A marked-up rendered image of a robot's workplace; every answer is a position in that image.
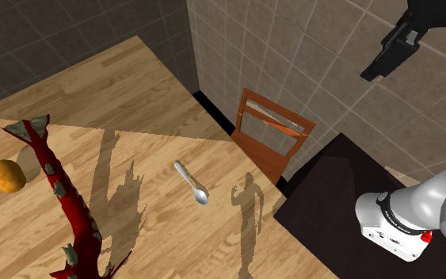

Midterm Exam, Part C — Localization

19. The dark robot stand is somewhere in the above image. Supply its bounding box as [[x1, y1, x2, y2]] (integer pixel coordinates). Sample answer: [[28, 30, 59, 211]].
[[273, 132, 446, 279]]

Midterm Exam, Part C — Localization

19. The brown wooden chair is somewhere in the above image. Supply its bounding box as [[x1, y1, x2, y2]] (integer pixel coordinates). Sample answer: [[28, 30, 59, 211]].
[[230, 87, 317, 186]]

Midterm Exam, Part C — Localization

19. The silver spoon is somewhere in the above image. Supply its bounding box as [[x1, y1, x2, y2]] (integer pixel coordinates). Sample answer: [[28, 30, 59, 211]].
[[173, 161, 210, 207]]

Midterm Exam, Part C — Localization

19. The red thorny stem figure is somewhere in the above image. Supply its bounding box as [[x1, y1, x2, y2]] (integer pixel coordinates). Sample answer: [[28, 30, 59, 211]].
[[1, 114, 133, 279]]

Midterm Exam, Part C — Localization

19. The orange round fruit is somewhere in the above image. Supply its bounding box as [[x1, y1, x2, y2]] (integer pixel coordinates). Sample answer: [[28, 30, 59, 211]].
[[0, 159, 28, 193]]

